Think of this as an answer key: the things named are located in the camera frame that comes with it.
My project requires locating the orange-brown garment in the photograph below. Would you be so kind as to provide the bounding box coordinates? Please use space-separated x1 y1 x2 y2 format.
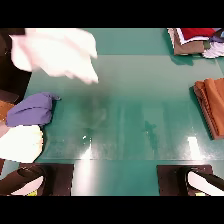
192 77 224 141

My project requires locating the red garment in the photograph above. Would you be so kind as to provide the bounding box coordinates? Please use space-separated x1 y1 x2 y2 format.
180 28 218 41

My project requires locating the cream garment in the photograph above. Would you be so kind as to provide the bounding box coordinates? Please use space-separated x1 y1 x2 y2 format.
0 124 45 164

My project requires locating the white shirt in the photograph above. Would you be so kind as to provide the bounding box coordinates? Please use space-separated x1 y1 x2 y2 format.
9 28 100 85

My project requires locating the blue garment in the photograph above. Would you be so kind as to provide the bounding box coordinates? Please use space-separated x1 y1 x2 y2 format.
209 29 224 44

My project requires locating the purple garment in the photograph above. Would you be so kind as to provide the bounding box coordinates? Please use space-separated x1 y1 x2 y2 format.
5 92 62 128

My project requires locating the white garment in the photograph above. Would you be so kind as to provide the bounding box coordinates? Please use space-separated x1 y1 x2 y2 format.
202 41 224 60

